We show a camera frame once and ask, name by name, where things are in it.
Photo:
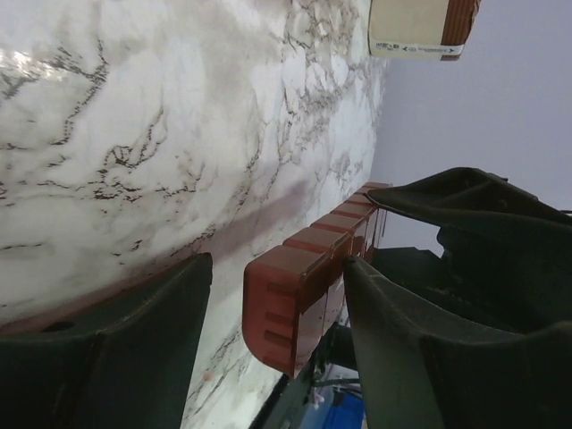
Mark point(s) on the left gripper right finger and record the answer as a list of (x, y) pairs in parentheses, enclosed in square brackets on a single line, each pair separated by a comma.
[(421, 366)]

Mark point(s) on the beige cup brown lid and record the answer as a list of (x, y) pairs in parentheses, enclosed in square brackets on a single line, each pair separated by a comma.
[(420, 29)]

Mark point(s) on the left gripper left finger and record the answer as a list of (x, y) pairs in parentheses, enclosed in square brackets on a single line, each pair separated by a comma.
[(122, 363)]

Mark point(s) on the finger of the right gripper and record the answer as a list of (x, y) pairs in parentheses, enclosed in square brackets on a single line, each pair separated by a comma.
[(506, 257)]

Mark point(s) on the dark red weekly pill organizer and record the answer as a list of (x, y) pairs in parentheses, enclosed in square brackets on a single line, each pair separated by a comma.
[(294, 292)]

